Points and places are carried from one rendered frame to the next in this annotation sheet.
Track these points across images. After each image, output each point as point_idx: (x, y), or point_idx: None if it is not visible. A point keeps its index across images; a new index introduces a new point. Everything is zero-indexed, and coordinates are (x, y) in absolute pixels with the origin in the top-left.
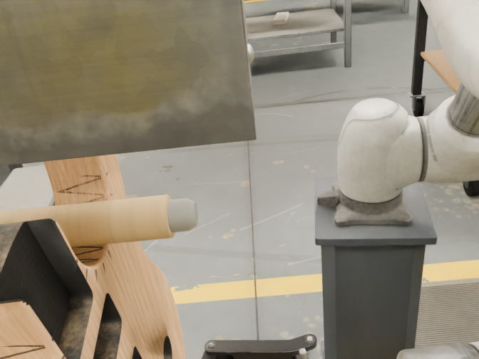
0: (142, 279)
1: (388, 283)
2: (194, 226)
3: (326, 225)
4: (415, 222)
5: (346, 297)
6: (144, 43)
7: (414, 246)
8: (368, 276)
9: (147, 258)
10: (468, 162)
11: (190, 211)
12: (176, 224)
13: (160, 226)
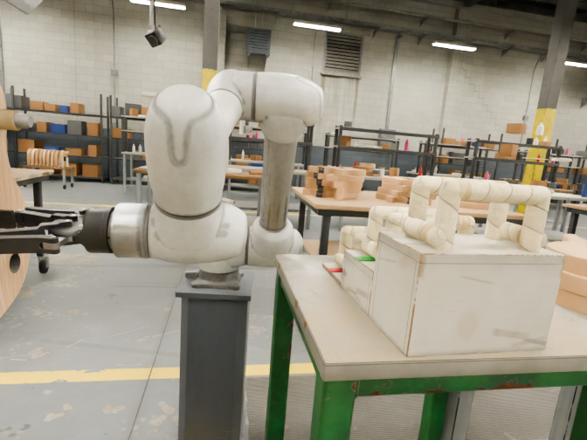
0: (3, 176)
1: (222, 331)
2: (27, 125)
3: (185, 286)
4: (242, 289)
5: (194, 342)
6: None
7: (238, 303)
8: (209, 325)
9: (11, 175)
10: (269, 248)
11: (26, 116)
12: (17, 120)
13: (8, 118)
